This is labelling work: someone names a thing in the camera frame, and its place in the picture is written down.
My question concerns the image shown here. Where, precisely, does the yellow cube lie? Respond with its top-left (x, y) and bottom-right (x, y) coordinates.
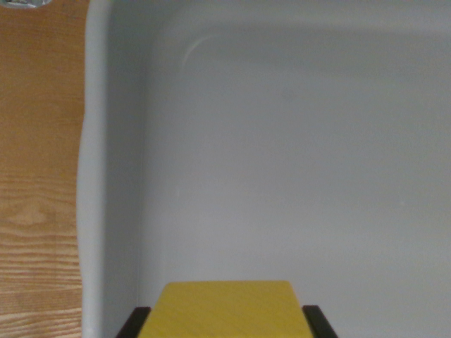
top-left (137, 280), bottom-right (314, 338)

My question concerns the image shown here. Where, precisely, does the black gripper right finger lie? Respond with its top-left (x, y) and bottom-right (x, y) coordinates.
top-left (301, 304), bottom-right (339, 338)

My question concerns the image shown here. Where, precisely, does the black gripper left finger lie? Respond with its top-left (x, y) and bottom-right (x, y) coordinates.
top-left (115, 306), bottom-right (152, 338)

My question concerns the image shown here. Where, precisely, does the white plastic bin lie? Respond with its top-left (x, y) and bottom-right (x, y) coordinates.
top-left (76, 0), bottom-right (451, 338)

